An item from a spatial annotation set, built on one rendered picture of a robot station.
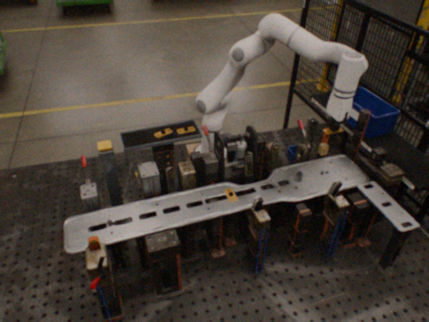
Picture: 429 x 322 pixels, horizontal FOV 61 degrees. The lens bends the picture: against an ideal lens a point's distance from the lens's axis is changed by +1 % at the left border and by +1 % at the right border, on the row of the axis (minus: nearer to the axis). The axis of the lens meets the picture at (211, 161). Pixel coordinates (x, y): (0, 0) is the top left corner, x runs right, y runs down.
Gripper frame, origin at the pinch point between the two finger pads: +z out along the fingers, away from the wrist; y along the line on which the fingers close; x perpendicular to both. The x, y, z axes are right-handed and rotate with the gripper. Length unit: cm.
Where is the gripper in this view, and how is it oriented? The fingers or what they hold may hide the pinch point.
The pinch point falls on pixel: (334, 125)
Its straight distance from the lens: 164.7
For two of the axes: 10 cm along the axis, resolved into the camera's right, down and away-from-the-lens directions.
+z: 0.0, 7.8, 6.3
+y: 3.3, 6.0, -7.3
